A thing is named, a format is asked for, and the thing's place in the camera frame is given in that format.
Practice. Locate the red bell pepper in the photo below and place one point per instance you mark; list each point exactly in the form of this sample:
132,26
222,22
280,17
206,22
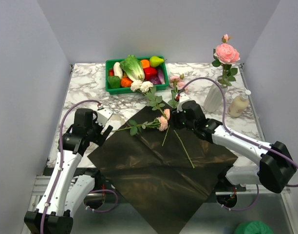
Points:
150,72

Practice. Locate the small pink rose stem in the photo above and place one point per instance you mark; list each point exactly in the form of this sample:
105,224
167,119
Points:
159,123

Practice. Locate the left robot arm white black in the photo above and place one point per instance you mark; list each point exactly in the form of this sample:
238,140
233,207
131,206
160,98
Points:
64,193

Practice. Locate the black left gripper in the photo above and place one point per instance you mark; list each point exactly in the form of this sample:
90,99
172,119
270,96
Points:
99,139

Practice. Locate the red tomato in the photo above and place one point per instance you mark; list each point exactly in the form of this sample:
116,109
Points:
111,72

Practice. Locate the peach pink rose stem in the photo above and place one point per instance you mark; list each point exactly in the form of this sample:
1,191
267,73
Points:
176,83

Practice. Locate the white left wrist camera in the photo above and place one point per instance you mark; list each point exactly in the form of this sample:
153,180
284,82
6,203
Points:
103,115

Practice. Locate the white radish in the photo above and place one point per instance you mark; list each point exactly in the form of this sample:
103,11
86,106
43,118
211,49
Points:
117,70

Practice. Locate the white flower stem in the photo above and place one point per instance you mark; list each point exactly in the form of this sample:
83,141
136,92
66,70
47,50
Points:
147,89

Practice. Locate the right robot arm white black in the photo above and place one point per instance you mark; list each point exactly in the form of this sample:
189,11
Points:
262,163

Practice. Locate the cream ribbon gold text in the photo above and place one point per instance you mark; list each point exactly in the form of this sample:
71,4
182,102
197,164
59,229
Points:
116,122

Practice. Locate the large pink rose stem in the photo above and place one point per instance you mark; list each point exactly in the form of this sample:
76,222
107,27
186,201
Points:
225,56

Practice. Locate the cream pump lotion bottle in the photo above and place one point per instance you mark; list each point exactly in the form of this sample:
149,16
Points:
239,104

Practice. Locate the white ribbed vase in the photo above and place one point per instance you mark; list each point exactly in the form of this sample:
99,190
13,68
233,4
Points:
214,98

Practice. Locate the purple eggplant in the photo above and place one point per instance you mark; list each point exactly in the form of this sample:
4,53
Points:
160,75

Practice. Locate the green cloth bundle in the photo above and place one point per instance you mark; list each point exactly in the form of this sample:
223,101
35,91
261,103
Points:
253,227

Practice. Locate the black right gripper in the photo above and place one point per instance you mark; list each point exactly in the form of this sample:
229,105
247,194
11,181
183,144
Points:
175,119

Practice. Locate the orange pumpkin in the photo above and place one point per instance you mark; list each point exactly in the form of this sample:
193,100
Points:
126,82

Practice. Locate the green bell pepper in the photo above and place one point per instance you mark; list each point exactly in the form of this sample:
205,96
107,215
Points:
114,82

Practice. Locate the orange bell pepper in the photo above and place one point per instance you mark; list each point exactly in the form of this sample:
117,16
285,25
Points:
145,63

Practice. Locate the yellow-green pear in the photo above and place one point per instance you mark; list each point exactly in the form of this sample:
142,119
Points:
156,61

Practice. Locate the green romaine lettuce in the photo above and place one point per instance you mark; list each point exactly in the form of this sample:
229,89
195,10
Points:
133,68

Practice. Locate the green plastic tray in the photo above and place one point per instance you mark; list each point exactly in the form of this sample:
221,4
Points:
109,65

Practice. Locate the purple cabbage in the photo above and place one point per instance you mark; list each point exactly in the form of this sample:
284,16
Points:
155,80

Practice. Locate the black wrapping paper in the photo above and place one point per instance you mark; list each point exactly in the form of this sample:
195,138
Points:
166,176

